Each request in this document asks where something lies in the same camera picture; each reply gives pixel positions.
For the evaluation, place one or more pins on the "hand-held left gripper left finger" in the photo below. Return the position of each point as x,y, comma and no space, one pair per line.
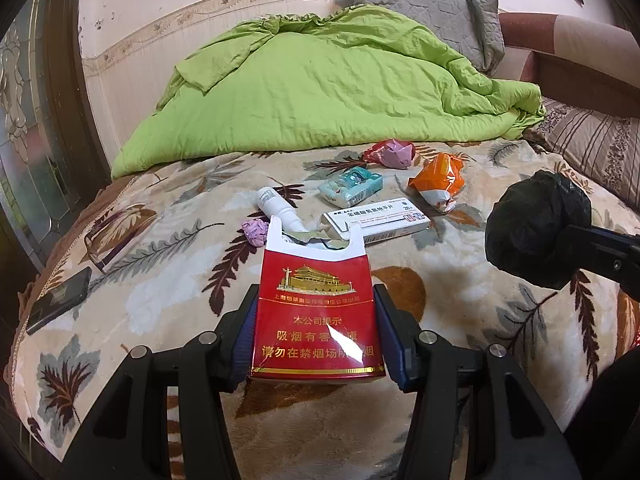
243,345

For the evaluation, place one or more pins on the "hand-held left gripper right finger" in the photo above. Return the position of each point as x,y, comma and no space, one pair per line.
397,350

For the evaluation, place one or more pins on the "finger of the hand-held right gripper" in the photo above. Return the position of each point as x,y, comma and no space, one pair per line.
600,270
605,242

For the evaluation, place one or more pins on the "black plastic bag ball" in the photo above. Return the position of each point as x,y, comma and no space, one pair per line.
535,225

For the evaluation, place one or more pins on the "red soft cigarette pack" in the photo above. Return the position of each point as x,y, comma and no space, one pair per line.
315,320

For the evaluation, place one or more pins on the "purple paper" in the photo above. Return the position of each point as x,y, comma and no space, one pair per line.
256,232

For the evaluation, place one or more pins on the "white blue medicine box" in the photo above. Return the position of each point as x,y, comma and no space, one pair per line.
380,222

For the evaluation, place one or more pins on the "white plastic tube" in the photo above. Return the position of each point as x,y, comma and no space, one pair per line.
275,205

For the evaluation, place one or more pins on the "teal tissue packet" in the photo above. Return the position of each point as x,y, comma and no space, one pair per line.
350,187

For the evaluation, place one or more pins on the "orange wrapper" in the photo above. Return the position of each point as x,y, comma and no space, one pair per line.
440,177

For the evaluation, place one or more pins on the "red pink wrapper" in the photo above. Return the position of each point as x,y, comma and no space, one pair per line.
392,154

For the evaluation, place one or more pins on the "leaf print blanket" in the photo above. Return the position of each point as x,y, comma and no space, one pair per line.
165,310

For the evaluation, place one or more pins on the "striped brown pillow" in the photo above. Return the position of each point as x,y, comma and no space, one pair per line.
595,145

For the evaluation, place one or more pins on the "person's dark clothing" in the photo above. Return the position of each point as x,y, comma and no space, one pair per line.
610,420

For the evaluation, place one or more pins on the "brown beige padded headboard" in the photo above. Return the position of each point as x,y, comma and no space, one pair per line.
575,75

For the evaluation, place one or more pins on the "dark smartphone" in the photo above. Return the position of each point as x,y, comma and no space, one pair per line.
57,300

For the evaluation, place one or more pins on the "green quilt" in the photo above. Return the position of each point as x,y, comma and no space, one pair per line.
325,85

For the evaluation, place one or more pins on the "grey quilted pillow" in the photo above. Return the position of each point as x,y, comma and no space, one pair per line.
430,15

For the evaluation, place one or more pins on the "glass panelled wooden door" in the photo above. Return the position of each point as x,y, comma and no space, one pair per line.
40,135

